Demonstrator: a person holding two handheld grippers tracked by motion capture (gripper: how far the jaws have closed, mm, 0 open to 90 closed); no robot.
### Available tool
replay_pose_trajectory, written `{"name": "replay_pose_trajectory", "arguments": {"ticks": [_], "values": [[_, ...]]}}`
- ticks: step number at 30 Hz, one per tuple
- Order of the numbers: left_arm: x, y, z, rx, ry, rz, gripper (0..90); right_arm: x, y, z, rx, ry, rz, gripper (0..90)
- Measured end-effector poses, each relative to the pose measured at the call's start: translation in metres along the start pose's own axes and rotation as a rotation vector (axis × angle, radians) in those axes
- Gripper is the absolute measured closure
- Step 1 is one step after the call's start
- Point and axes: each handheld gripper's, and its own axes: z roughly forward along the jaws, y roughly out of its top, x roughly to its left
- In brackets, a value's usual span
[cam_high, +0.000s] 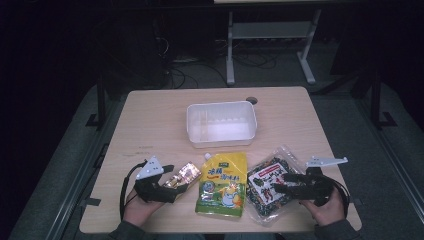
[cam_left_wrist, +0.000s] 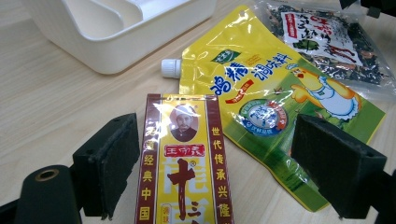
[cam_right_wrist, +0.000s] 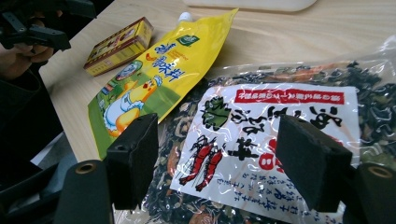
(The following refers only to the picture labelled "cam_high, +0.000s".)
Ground person's right hand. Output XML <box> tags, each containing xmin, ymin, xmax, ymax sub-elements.
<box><xmin>299</xmin><ymin>189</ymin><xmax>347</xmax><ymax>228</ymax></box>

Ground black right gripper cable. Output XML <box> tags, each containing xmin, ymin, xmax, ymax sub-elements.
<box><xmin>328</xmin><ymin>178</ymin><xmax>352</xmax><ymax>218</ymax></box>

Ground yellow and red spice box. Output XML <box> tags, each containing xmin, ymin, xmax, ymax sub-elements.
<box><xmin>163</xmin><ymin>161</ymin><xmax>203</xmax><ymax>198</ymax></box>

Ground white plastic container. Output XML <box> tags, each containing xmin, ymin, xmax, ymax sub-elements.
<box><xmin>185</xmin><ymin>100</ymin><xmax>259</xmax><ymax>149</ymax></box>

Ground yellow spouted sauce pouch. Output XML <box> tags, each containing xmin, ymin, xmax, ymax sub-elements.
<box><xmin>194</xmin><ymin>151</ymin><xmax>249</xmax><ymax>219</ymax></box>

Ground black metal stand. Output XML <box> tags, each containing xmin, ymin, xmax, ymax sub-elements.
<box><xmin>85</xmin><ymin>75</ymin><xmax>108</xmax><ymax>132</ymax></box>
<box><xmin>369</xmin><ymin>69</ymin><xmax>398</xmax><ymax>132</ymax></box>

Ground clear packet of dried seaweed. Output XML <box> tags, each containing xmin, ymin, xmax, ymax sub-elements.
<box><xmin>245</xmin><ymin>144</ymin><xmax>308</xmax><ymax>228</ymax></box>

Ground white metal desk frame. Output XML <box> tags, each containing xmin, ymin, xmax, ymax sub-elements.
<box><xmin>225</xmin><ymin>9</ymin><xmax>323</xmax><ymax>87</ymax></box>

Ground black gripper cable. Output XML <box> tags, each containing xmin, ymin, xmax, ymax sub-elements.
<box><xmin>328</xmin><ymin>178</ymin><xmax>352</xmax><ymax>218</ymax></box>
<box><xmin>119</xmin><ymin>160</ymin><xmax>148</xmax><ymax>222</ymax></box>

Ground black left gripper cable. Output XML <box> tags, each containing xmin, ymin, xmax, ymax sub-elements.
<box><xmin>119</xmin><ymin>160</ymin><xmax>148</xmax><ymax>222</ymax></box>

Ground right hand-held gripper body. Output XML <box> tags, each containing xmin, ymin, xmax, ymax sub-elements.
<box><xmin>299</xmin><ymin>155</ymin><xmax>349</xmax><ymax>207</ymax></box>

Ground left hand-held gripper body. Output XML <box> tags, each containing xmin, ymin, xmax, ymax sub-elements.
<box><xmin>134</xmin><ymin>155</ymin><xmax>178</xmax><ymax>204</ymax></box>

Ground grey table edge clip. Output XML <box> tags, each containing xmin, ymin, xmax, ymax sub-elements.
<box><xmin>79</xmin><ymin>197</ymin><xmax>102</xmax><ymax>208</ymax></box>

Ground black floor cables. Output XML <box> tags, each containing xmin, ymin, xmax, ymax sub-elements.
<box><xmin>162</xmin><ymin>58</ymin><xmax>228</xmax><ymax>90</ymax></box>

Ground person's left hand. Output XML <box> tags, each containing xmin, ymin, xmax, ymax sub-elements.
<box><xmin>123</xmin><ymin>189</ymin><xmax>165</xmax><ymax>228</ymax></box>

